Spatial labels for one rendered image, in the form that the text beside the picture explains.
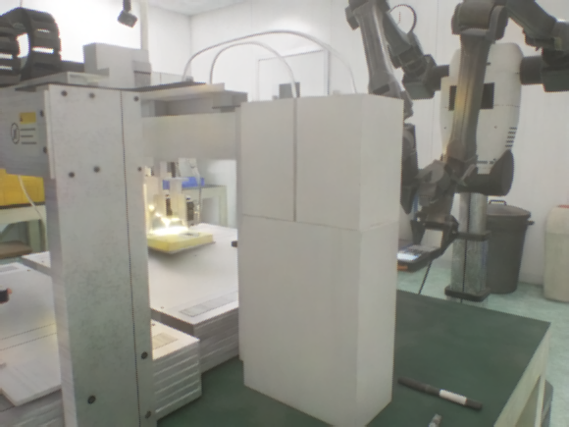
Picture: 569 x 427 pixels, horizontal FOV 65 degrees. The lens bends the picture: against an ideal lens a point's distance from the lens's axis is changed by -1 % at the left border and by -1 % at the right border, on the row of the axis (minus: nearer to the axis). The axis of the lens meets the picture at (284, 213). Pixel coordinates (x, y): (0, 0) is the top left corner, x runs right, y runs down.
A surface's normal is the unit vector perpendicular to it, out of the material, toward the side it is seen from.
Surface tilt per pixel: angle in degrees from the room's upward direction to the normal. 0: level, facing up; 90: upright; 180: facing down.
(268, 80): 90
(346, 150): 90
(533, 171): 90
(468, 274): 90
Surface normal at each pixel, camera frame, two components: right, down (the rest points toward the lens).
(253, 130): -0.63, 0.12
